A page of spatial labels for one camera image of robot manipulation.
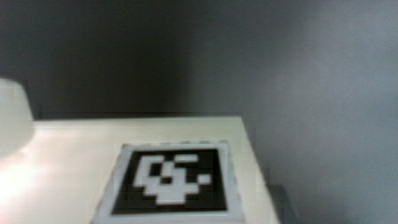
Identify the white drawer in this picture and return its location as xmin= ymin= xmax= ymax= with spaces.
xmin=0 ymin=77 xmax=284 ymax=224

